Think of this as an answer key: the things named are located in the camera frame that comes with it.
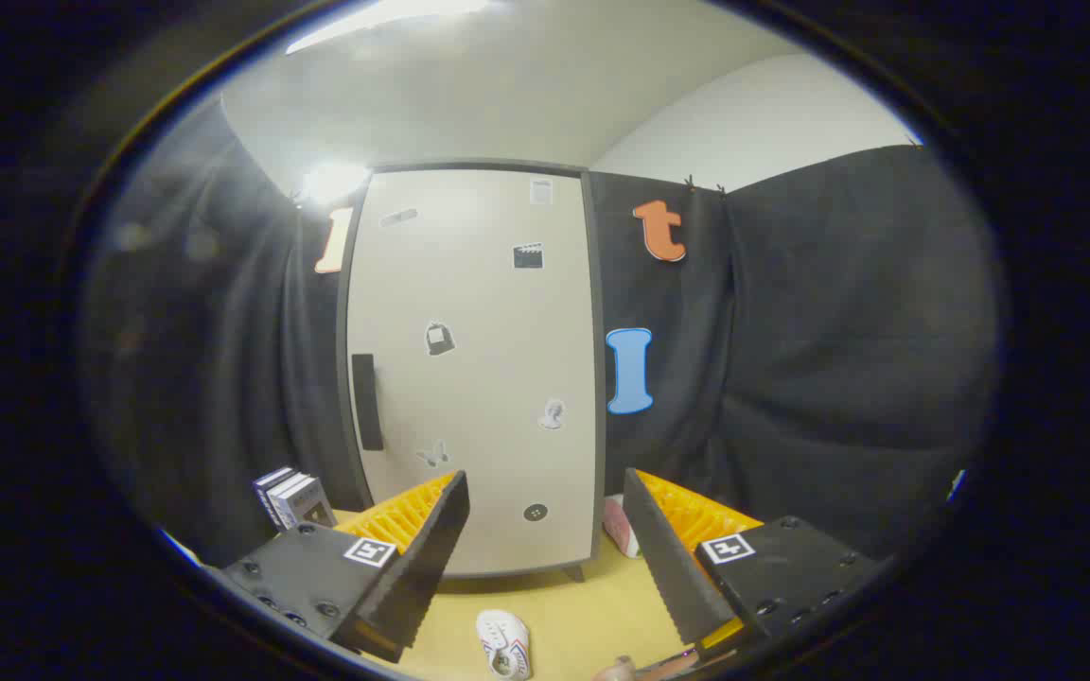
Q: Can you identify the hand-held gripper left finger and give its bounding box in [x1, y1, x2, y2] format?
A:
[221, 470, 470, 663]

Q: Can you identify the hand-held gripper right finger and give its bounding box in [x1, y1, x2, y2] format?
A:
[623, 467, 882, 654]

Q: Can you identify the white shoe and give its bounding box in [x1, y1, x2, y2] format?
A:
[475, 609, 534, 681]

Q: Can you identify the grey shoe cabinet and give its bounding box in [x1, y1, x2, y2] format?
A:
[336, 158, 608, 584]

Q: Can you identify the pink white item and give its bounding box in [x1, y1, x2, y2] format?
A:
[602, 494, 642, 560]

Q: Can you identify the dark blue white box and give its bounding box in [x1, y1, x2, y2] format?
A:
[253, 466, 297, 527]
[278, 477, 339, 532]
[267, 472, 315, 531]

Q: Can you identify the black backdrop cloth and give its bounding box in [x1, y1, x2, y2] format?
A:
[79, 95, 1002, 570]

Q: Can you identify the black cabinet door handle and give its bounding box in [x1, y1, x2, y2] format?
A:
[351, 353, 385, 452]

